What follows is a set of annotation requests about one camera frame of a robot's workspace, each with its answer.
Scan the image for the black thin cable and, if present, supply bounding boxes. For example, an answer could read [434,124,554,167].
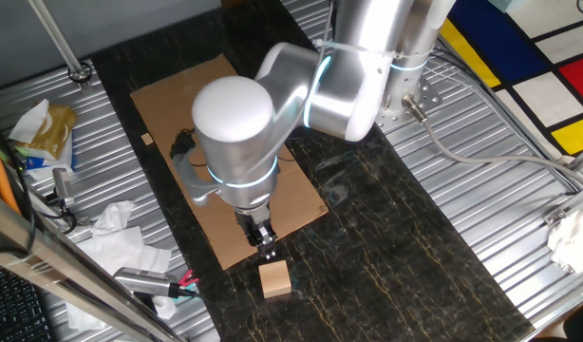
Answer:
[0,111,39,260]

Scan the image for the brown cardboard sheet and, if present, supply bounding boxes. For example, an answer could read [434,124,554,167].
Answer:
[129,52,329,271]

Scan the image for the yellow tissue box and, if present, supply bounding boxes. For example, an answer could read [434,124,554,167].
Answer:
[9,98,79,162]

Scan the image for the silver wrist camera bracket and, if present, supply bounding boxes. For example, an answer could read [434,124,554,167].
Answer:
[170,142,222,208]

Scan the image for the colourful mondrian pattern mat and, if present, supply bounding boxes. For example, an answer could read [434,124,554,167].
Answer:
[438,0,583,158]

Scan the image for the silver ribbed camera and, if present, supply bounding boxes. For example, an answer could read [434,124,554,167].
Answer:
[112,265,179,299]

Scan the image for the blue white tissue pack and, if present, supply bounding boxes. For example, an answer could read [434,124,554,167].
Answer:
[15,135,77,181]

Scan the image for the black keyboard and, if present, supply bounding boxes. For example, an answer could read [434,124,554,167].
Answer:
[0,259,54,342]

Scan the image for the crumpled white tissue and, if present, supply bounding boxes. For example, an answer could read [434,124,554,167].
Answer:
[90,199,136,238]

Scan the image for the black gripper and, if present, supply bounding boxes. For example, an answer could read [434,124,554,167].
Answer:
[234,211,279,261]

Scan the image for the black marble pattern mat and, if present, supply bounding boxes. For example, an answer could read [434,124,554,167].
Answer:
[89,0,536,342]

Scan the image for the metal pole with base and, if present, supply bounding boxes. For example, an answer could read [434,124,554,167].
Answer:
[28,0,94,92]

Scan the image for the teal plastic clip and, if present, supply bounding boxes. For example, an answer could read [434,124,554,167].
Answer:
[170,283,197,300]

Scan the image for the large wooden block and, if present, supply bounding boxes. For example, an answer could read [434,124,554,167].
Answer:
[257,259,292,299]

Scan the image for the red plastic clip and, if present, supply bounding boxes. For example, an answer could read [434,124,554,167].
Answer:
[177,269,201,289]

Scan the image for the grey cable with metal connector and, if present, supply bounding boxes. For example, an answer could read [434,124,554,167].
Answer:
[401,93,583,189]

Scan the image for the silver camera on stand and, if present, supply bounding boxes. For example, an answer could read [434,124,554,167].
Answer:
[44,166,91,234]

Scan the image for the aluminium frame bar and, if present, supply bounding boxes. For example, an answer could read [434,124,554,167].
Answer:
[0,187,188,342]

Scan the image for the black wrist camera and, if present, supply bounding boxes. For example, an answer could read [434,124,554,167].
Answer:
[170,128,197,158]

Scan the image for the large flat white tissue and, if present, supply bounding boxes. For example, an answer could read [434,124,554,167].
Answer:
[75,225,173,277]

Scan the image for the aluminium corner bracket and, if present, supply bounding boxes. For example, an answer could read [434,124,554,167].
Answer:
[541,206,569,228]

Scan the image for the wrinkled white tissue sheet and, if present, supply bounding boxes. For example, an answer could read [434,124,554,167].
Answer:
[65,283,178,333]

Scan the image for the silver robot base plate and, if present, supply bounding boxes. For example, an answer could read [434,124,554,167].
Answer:
[374,75,443,134]

